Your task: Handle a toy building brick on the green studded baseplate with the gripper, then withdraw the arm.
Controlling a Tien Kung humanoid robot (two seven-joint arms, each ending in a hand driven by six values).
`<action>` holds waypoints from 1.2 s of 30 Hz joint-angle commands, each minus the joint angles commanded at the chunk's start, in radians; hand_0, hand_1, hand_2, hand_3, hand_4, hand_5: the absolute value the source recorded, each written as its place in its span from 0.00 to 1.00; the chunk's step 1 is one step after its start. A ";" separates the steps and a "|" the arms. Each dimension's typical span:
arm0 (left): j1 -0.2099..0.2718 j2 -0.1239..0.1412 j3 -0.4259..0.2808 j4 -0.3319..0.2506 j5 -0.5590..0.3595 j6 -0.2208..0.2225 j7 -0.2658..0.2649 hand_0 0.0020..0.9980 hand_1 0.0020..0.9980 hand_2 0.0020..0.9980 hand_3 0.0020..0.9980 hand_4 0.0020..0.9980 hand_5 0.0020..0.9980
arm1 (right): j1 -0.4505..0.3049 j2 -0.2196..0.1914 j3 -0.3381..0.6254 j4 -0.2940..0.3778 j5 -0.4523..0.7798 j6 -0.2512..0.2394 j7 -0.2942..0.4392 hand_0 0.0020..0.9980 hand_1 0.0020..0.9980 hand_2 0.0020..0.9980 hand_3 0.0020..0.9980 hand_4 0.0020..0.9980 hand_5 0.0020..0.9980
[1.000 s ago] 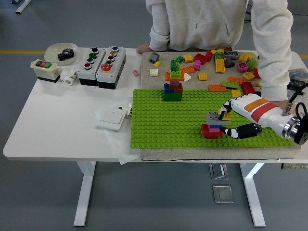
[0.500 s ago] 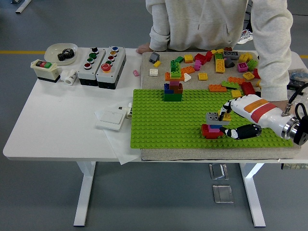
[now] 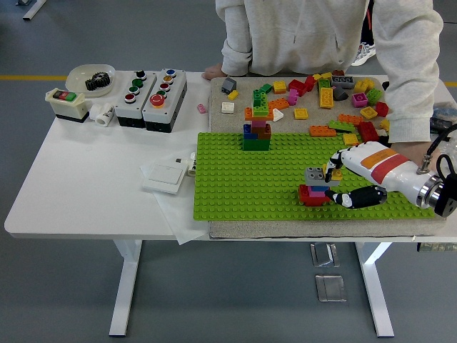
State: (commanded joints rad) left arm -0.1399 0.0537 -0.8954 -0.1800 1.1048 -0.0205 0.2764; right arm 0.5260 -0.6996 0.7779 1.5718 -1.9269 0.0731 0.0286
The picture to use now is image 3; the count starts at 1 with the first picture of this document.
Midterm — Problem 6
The person's left hand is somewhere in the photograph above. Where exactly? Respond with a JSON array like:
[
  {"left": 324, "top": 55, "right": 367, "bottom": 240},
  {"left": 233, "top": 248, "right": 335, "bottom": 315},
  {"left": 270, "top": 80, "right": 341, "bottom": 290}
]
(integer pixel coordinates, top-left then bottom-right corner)
[{"left": 391, "top": 141, "right": 433, "bottom": 164}]

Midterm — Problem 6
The person's right hand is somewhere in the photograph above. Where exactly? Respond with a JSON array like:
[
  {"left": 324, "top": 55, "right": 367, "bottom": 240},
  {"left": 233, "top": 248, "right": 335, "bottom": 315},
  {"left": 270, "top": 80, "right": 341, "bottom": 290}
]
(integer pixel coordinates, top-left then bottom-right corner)
[{"left": 200, "top": 64, "right": 226, "bottom": 80}]

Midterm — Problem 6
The robot right hand white shell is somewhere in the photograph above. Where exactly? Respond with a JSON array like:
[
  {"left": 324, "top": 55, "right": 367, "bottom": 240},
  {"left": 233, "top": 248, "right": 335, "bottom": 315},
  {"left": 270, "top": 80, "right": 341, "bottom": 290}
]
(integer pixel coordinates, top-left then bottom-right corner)
[{"left": 322, "top": 141, "right": 438, "bottom": 211}]

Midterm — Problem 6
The green studded baseplate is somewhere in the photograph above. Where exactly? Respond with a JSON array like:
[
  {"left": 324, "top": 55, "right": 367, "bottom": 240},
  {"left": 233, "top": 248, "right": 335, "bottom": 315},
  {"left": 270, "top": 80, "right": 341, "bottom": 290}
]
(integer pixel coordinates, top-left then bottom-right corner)
[{"left": 193, "top": 131, "right": 436, "bottom": 221}]

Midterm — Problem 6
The red long toy brick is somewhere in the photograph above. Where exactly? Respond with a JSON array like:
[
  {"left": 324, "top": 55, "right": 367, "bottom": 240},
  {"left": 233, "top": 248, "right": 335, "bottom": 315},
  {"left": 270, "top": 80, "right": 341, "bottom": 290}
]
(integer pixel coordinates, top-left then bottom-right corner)
[{"left": 357, "top": 121, "right": 380, "bottom": 143}]

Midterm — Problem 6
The orange flat toy brick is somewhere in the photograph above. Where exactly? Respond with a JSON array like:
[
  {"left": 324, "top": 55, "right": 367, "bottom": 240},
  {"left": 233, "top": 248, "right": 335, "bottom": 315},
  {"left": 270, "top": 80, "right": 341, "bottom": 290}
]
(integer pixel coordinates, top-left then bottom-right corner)
[{"left": 244, "top": 106, "right": 275, "bottom": 121}]

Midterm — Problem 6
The lime green long toy brick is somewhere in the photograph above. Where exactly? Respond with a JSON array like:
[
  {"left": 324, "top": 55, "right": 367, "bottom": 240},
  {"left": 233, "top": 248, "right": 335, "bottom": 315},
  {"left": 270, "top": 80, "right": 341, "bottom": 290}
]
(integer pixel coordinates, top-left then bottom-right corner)
[{"left": 328, "top": 119, "right": 359, "bottom": 134}]

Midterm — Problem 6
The light grey long toy brick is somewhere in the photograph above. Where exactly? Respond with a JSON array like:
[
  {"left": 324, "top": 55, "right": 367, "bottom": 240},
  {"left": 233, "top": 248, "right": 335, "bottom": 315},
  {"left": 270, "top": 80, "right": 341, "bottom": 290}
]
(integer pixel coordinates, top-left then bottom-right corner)
[{"left": 304, "top": 166, "right": 342, "bottom": 187}]

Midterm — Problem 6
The red wide toy brick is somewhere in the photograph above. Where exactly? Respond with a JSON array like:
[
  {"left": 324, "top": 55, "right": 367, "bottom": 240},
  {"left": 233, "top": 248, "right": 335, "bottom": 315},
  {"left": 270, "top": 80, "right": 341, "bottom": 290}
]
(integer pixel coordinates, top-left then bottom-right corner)
[{"left": 298, "top": 184, "right": 335, "bottom": 207}]

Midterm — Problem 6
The dark green toy brick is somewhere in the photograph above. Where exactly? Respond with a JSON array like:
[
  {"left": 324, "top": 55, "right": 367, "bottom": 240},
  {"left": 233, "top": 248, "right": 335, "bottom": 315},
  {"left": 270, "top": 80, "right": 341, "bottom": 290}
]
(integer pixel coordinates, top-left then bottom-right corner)
[{"left": 243, "top": 136, "right": 271, "bottom": 151}]

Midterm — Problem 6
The yellow long toy brick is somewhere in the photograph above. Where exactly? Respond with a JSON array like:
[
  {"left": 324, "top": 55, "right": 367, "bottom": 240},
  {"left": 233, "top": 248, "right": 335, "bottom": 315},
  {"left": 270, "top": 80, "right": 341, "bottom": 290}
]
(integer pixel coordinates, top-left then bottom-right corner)
[{"left": 318, "top": 86, "right": 336, "bottom": 109}]

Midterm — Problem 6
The dark grey long toy brick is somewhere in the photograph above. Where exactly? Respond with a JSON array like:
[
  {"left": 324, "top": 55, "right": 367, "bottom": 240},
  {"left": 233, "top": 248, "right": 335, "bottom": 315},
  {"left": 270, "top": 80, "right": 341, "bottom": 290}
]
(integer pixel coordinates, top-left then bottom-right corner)
[{"left": 331, "top": 74, "right": 356, "bottom": 89}]

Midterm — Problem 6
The grey-brown mat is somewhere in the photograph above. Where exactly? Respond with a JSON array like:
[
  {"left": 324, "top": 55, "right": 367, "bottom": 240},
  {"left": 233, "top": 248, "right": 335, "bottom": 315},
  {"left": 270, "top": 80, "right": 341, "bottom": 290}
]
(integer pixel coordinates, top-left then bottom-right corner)
[{"left": 208, "top": 76, "right": 450, "bottom": 239}]

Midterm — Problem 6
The blue item in bag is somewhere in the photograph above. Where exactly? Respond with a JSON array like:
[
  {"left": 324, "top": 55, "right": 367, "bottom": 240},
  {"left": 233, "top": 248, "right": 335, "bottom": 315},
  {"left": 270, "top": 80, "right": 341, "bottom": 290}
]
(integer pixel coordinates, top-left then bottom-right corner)
[{"left": 433, "top": 105, "right": 457, "bottom": 119}]

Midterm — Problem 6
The grey emergency stop control box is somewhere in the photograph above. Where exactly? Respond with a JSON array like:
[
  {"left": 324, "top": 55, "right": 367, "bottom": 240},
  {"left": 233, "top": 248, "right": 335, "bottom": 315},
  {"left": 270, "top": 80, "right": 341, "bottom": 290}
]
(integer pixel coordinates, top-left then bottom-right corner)
[{"left": 141, "top": 67, "right": 189, "bottom": 134}]

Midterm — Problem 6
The person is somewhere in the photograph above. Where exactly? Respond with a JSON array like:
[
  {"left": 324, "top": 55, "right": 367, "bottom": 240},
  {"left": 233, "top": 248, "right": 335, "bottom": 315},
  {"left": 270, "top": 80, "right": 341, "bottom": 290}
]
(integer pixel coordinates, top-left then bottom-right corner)
[{"left": 214, "top": 0, "right": 443, "bottom": 78}]

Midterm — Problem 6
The grey three-button control box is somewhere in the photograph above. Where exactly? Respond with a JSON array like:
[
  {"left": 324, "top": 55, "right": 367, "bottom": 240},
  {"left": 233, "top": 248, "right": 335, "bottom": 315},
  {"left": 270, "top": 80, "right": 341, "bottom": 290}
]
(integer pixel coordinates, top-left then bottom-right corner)
[{"left": 114, "top": 69, "right": 158, "bottom": 129}]

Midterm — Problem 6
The small white printed pipe fitting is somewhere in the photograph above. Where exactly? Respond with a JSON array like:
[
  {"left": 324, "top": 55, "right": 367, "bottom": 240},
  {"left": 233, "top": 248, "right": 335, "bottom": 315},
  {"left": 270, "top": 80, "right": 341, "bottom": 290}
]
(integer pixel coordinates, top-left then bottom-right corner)
[{"left": 186, "top": 151, "right": 199, "bottom": 177}]

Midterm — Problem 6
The person's shoe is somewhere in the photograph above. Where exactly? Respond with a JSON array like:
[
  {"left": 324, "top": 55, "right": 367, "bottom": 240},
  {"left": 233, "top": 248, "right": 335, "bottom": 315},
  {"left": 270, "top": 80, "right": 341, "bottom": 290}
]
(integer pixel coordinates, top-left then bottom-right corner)
[{"left": 351, "top": 41, "right": 376, "bottom": 67}]

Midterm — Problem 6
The metal floor plate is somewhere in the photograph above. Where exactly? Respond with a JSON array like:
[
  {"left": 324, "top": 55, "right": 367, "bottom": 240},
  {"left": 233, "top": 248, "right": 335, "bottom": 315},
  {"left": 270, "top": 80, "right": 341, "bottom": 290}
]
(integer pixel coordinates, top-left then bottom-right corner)
[
  {"left": 309, "top": 242, "right": 341, "bottom": 268},
  {"left": 314, "top": 273, "right": 348, "bottom": 303}
]

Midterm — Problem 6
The white pipe tee fitting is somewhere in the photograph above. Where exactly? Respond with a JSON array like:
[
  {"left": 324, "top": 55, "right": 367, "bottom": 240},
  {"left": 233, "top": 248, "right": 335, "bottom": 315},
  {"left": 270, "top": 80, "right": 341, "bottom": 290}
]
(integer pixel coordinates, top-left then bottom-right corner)
[{"left": 88, "top": 102, "right": 116, "bottom": 127}]

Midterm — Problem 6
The white table leg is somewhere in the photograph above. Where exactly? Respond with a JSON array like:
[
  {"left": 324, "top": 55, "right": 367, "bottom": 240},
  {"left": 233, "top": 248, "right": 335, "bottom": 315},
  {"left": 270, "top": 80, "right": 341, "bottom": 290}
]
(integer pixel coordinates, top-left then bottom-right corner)
[
  {"left": 109, "top": 239, "right": 144, "bottom": 337},
  {"left": 355, "top": 242, "right": 396, "bottom": 339}
]

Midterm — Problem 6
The white plastic bowl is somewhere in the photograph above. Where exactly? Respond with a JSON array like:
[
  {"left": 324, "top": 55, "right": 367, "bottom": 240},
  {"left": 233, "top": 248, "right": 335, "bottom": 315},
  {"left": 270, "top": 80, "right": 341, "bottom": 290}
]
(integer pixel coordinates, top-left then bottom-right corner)
[{"left": 65, "top": 63, "right": 117, "bottom": 99}]

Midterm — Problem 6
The white paper sheet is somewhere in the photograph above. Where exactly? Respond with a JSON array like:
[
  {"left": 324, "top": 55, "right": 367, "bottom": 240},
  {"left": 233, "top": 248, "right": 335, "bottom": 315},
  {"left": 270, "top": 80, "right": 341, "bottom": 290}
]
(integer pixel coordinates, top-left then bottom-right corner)
[{"left": 139, "top": 159, "right": 211, "bottom": 247}]

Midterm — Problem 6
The white wall switch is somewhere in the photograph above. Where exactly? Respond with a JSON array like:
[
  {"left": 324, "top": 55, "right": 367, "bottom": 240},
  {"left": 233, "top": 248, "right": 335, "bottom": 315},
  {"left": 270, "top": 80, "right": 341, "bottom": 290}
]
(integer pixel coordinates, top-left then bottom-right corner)
[{"left": 141, "top": 162, "right": 189, "bottom": 196}]

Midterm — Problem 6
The red green rocker switch box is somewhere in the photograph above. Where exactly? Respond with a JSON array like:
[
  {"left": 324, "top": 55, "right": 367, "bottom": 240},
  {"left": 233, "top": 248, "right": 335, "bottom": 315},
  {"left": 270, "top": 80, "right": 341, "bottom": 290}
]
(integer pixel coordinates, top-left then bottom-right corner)
[{"left": 44, "top": 87, "right": 90, "bottom": 124}]

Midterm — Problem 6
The white frame foot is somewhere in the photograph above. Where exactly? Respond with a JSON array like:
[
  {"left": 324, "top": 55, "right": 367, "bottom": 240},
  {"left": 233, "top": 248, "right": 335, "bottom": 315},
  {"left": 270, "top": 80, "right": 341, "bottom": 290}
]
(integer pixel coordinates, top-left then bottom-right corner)
[{"left": 21, "top": 0, "right": 47, "bottom": 21}]

